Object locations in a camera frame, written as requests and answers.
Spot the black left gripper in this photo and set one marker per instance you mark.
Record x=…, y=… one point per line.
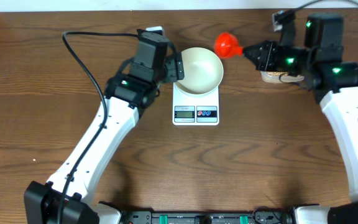
x=174, y=69

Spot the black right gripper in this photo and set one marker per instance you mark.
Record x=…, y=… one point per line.
x=265, y=63

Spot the red measuring scoop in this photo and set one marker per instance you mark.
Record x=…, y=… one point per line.
x=227, y=45

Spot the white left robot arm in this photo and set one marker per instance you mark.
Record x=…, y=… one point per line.
x=67, y=195

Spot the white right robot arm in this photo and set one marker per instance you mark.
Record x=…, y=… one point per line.
x=334, y=84

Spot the cream bowl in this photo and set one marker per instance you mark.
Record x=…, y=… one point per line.
x=203, y=71

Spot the white digital kitchen scale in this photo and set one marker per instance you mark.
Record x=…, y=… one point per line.
x=195, y=110

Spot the clear plastic bean container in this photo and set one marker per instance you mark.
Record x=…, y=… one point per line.
x=280, y=77

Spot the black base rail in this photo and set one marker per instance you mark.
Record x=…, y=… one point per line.
x=258, y=216

